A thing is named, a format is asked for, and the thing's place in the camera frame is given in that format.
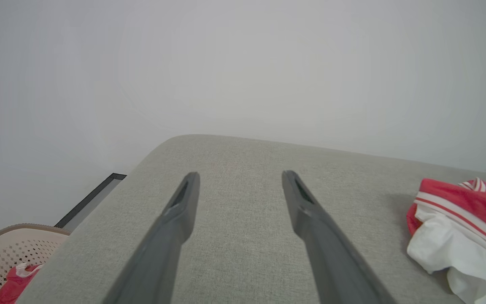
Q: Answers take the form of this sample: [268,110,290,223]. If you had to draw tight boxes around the beige perforated laundry basket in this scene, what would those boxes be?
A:
[0,223,71,304]

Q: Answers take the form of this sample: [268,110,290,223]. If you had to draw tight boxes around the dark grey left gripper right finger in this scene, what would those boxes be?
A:
[281,170,396,304]

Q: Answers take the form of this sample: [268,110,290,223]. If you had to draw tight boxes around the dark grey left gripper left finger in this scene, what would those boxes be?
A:
[102,171,201,304]

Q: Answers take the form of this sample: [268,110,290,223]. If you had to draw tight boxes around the dark baseboard strip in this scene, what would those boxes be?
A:
[54,173,127,233]

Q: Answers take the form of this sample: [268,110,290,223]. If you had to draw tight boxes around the grey fabric sofa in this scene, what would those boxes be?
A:
[15,134,486,304]

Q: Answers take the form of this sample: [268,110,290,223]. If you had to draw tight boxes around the red and white garment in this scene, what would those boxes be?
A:
[406,177,486,304]

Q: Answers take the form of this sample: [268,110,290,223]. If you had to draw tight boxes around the red garment in basket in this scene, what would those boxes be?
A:
[0,263,43,304]

